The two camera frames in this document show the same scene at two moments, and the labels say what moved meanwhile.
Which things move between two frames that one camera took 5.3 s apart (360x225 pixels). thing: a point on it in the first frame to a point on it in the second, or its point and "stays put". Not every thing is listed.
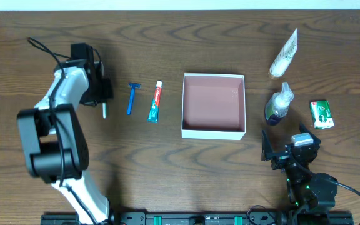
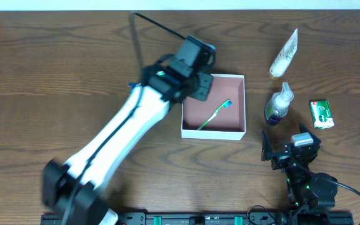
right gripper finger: x=303 y=129 stays put
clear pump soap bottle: x=278 y=106 stays put
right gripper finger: x=267 y=151 stays put
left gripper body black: x=104 y=94 to x=203 y=86
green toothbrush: x=104 y=110 to x=226 y=104
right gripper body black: x=284 y=155 stays put
